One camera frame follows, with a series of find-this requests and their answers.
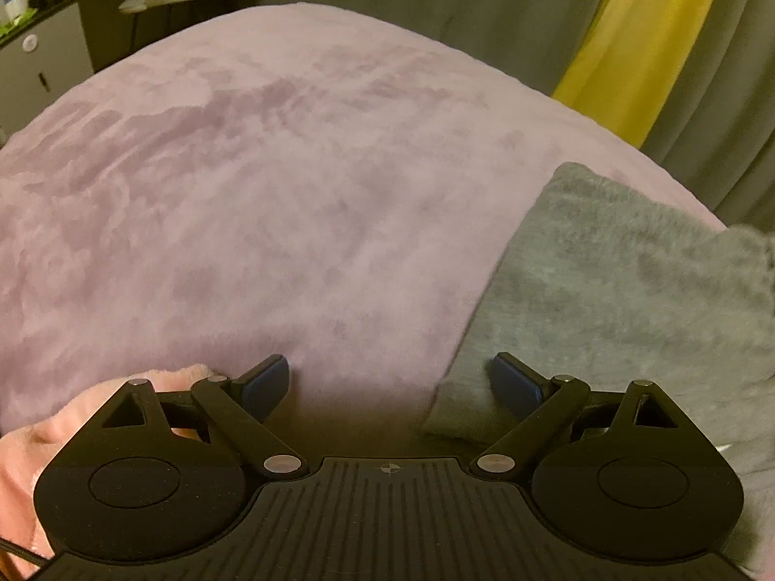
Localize pink fleece clothing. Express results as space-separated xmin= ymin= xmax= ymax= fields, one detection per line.
xmin=0 ymin=363 xmax=214 ymax=579

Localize grey cabinet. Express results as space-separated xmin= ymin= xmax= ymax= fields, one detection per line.
xmin=0 ymin=0 xmax=99 ymax=147

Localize black cable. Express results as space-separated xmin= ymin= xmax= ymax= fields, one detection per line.
xmin=0 ymin=535 xmax=57 ymax=571

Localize yellow curtain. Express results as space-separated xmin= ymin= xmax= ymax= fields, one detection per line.
xmin=551 ymin=0 xmax=729 ymax=150

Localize grey sweat pants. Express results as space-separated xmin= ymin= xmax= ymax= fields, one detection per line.
xmin=418 ymin=161 xmax=775 ymax=577

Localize purple fleece blanket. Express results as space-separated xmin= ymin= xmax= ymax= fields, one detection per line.
xmin=0 ymin=1 xmax=728 ymax=430

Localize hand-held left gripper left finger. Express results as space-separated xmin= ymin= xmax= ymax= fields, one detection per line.
xmin=100 ymin=353 xmax=311 ymax=479

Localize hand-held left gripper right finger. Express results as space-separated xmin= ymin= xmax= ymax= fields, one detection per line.
xmin=469 ymin=352 xmax=679 ymax=479

